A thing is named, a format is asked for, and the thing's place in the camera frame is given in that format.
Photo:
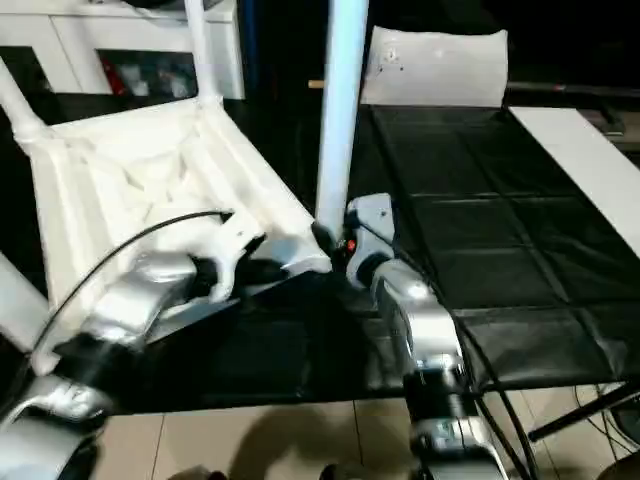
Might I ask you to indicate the white plastic table leg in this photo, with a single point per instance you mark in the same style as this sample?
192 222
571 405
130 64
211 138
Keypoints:
202 50
340 110
20 105
20 300

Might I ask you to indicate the white plastic table top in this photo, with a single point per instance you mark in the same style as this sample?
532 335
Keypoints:
130 170

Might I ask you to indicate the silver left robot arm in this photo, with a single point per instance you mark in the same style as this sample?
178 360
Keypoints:
130 300

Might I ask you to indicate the black work mat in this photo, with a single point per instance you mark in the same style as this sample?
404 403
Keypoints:
480 240

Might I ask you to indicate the small brown block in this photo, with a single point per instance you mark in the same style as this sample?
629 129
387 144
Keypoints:
316 84

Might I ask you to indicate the grey left robot foot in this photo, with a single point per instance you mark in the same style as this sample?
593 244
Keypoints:
195 473

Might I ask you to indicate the grey robot foot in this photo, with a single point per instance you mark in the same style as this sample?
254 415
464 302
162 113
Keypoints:
345 471
195 473

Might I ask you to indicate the white plastic bag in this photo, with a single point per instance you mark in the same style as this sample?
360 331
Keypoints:
440 68

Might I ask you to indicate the grey right robot foot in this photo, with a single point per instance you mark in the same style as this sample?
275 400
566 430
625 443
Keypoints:
345 471

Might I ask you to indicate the flat white board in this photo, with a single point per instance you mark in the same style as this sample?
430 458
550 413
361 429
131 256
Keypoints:
580 165

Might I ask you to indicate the white cabinet with glass doors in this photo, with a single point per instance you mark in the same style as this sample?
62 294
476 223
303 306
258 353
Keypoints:
130 45

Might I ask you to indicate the black floor stand bar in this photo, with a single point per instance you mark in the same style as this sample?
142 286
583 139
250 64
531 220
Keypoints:
585 410

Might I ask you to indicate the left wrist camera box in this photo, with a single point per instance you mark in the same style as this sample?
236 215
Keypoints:
235 245

